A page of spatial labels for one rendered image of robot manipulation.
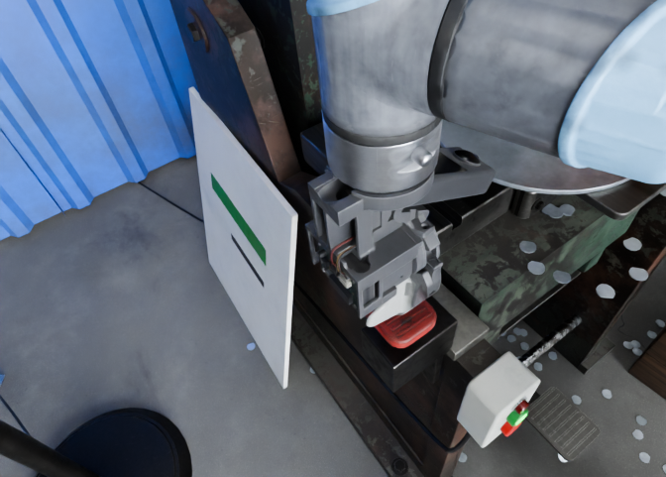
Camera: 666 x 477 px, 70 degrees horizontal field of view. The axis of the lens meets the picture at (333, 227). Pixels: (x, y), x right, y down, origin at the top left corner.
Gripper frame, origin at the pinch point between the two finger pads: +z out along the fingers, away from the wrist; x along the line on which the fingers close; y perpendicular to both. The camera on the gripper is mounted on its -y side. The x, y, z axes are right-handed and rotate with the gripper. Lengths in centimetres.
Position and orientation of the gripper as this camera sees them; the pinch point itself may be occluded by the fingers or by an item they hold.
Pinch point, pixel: (398, 299)
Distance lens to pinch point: 49.8
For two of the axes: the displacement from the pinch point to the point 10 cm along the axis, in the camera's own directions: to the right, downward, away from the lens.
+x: 5.7, 6.0, -5.7
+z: 0.8, 6.5, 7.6
